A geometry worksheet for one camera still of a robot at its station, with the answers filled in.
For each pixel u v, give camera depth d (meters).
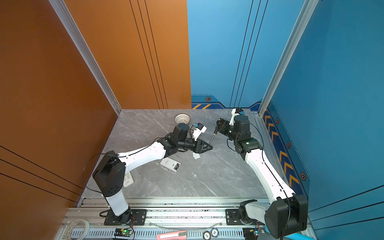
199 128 0.73
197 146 0.70
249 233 0.70
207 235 0.69
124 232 0.71
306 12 0.71
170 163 0.91
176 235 0.69
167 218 0.76
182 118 1.12
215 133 0.77
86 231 0.70
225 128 0.68
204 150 0.74
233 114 0.70
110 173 0.46
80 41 0.81
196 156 0.94
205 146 0.77
